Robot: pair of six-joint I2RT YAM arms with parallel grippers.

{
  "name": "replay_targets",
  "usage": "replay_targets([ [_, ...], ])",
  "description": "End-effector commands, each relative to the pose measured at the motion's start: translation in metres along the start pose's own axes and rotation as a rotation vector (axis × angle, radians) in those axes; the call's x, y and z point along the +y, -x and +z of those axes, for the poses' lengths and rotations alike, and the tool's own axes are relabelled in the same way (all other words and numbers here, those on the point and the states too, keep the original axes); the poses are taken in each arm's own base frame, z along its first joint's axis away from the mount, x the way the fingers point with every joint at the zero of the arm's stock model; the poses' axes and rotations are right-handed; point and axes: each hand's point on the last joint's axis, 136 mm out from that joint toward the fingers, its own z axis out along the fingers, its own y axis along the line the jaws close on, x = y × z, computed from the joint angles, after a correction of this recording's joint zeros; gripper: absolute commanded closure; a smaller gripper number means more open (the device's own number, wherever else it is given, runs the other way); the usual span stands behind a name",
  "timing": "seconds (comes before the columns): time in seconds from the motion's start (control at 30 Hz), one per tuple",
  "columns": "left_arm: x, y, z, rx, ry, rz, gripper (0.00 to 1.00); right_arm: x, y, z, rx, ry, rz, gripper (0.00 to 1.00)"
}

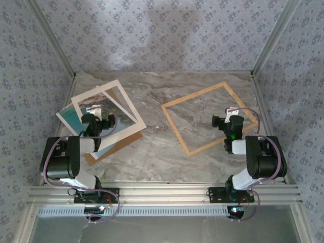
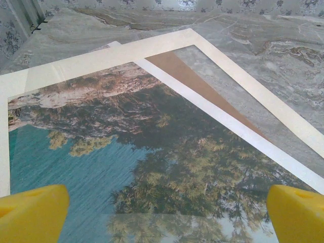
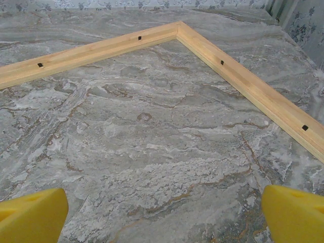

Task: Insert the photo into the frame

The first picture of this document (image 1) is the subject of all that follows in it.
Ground white mat board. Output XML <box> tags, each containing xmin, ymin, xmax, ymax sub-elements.
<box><xmin>71</xmin><ymin>79</ymin><xmax>147</xmax><ymax>154</ymax></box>

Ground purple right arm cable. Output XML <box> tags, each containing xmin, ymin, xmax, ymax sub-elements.
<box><xmin>227</xmin><ymin>107</ymin><xmax>283</xmax><ymax>223</ymax></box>

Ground light wooden picture frame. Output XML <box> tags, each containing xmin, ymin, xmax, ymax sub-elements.
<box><xmin>160</xmin><ymin>81</ymin><xmax>260</xmax><ymax>157</ymax></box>

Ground grey metal panel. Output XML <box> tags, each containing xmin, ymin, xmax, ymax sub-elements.
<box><xmin>30</xmin><ymin>215</ymin><xmax>303</xmax><ymax>243</ymax></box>

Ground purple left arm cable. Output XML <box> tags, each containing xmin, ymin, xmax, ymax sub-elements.
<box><xmin>42</xmin><ymin>106</ymin><xmax>121</xmax><ymax>225</ymax></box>

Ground aluminium corner post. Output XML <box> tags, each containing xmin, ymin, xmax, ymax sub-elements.
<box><xmin>25</xmin><ymin>0</ymin><xmax>77</xmax><ymax>78</ymax></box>
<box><xmin>250</xmin><ymin>0</ymin><xmax>302</xmax><ymax>78</ymax></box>

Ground small circuit board with LED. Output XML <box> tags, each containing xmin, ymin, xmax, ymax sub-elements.
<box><xmin>84</xmin><ymin>206</ymin><xmax>106</xmax><ymax>215</ymax></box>
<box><xmin>227</xmin><ymin>205</ymin><xmax>248</xmax><ymax>219</ymax></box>

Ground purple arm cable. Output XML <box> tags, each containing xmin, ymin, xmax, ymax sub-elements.
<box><xmin>42</xmin><ymin>106</ymin><xmax>121</xmax><ymax>225</ymax></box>
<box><xmin>227</xmin><ymin>107</ymin><xmax>283</xmax><ymax>223</ymax></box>

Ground aluminium frame leg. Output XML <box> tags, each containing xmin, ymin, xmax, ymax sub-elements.
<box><xmin>291</xmin><ymin>204</ymin><xmax>316</xmax><ymax>243</ymax></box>
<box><xmin>12</xmin><ymin>204</ymin><xmax>38</xmax><ymax>243</ymax></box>

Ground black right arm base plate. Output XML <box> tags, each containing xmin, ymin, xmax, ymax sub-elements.
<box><xmin>208</xmin><ymin>186</ymin><xmax>255</xmax><ymax>205</ymax></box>

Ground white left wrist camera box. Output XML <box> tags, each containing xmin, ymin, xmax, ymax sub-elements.
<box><xmin>86</xmin><ymin>105</ymin><xmax>102</xmax><ymax>119</ymax></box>

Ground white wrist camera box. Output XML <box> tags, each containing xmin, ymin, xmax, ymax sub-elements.
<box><xmin>86</xmin><ymin>105</ymin><xmax>102</xmax><ymax>119</ymax></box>
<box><xmin>225</xmin><ymin>106</ymin><xmax>240</xmax><ymax>122</ymax></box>

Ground grey slotted cable duct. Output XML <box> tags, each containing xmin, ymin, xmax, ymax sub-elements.
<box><xmin>37</xmin><ymin>205</ymin><xmax>230</xmax><ymax>218</ymax></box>

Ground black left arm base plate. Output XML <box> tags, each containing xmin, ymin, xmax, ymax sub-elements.
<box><xmin>73</xmin><ymin>187</ymin><xmax>120</xmax><ymax>205</ymax></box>

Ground seaside photo print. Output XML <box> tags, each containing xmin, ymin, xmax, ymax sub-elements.
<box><xmin>55</xmin><ymin>87</ymin><xmax>142</xmax><ymax>160</ymax></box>

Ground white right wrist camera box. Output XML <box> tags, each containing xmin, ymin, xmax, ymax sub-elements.
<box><xmin>225</xmin><ymin>106</ymin><xmax>240</xmax><ymax>122</ymax></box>

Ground aluminium mounting rail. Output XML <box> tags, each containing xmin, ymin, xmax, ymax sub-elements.
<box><xmin>27</xmin><ymin>181</ymin><xmax>303</xmax><ymax>206</ymax></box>

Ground brown backing board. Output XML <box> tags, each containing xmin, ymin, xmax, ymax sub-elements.
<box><xmin>83</xmin><ymin>87</ymin><xmax>143</xmax><ymax>167</ymax></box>

